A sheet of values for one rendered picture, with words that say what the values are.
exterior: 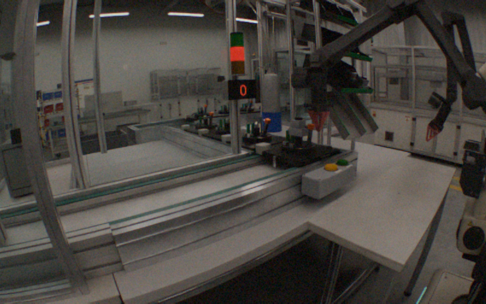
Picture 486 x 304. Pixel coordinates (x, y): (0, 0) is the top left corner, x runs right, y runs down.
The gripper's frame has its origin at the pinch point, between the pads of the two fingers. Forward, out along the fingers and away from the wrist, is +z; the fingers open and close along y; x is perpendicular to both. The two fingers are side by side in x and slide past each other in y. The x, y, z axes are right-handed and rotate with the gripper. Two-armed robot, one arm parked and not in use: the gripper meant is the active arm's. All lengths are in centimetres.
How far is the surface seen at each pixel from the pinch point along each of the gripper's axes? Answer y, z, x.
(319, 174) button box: 14.8, 10.3, 12.1
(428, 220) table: 0.7, 20.3, 45.7
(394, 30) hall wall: -861, -245, -256
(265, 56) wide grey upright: -79, -42, -116
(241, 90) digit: 19.4, -13.7, -19.0
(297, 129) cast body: 1.9, 1.0, -8.4
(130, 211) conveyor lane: 65, 15, -10
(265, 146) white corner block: 10.2, 7.9, -17.3
